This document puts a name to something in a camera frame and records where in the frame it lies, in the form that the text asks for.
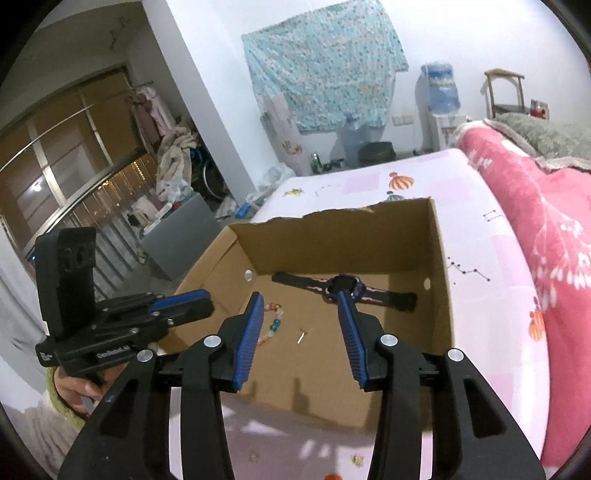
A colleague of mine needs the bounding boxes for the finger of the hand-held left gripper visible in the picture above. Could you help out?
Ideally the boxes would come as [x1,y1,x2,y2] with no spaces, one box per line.
[139,301,215,344]
[97,290,209,319]

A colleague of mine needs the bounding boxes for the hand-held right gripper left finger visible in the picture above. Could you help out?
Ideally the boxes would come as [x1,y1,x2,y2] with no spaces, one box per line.
[58,292,266,480]

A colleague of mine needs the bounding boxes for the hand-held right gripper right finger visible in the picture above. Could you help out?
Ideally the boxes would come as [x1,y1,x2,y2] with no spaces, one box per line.
[336,290,548,480]

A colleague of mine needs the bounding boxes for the colourful beaded bracelet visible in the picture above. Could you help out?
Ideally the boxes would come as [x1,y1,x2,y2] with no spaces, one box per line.
[256,302,284,347]

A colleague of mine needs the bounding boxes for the cardboard box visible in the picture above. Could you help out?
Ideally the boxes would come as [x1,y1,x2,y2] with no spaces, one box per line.
[159,198,455,432]

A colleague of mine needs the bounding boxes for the black smartwatch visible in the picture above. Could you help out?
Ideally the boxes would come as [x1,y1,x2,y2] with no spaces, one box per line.
[271,271,419,312]

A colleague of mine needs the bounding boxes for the person's left forearm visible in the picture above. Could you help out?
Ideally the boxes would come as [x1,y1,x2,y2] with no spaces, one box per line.
[0,394,90,480]

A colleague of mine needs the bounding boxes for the person's left hand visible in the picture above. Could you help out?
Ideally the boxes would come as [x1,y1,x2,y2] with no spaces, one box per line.
[53,367,116,418]

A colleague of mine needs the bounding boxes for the grey cabinet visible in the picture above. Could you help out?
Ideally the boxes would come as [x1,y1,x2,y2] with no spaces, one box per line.
[140,191,222,281]

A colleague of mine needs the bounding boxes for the dark spoked wheel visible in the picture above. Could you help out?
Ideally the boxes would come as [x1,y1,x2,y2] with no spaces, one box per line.
[191,148,227,201]

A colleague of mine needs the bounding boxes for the large window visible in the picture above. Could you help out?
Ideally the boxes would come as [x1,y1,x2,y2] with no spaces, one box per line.
[0,67,160,296]

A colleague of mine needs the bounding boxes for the pile of clothes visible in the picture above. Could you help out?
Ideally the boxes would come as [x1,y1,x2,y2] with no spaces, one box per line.
[154,127,199,201]

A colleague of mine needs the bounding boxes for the hanging pink clothes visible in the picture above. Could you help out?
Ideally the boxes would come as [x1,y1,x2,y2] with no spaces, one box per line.
[131,85,174,148]

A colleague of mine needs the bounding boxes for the black bin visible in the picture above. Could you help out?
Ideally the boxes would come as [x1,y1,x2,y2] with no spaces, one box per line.
[358,141,397,164]

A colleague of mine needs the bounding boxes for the white narrow cabinet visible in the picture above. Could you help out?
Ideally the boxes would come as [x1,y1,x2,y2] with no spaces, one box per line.
[261,95,305,169]

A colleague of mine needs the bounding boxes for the clear water jug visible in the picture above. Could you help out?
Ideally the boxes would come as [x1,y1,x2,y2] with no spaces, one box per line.
[339,115,375,167]

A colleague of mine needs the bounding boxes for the pink floral blanket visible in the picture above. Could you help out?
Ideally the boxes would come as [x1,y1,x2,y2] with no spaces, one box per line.
[455,121,591,472]

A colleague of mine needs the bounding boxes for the blue water dispenser bottle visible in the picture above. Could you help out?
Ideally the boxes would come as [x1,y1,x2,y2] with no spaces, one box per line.
[422,62,462,114]

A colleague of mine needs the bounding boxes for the wooden chair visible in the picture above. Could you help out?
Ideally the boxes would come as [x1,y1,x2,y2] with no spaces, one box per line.
[484,69,527,120]

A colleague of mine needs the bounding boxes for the grey-green quilted pillow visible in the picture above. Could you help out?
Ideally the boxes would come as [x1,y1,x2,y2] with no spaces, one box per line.
[482,112,591,174]

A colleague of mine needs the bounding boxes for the blue patterned wall cloth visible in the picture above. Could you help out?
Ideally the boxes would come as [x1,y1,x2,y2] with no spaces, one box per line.
[242,0,409,134]

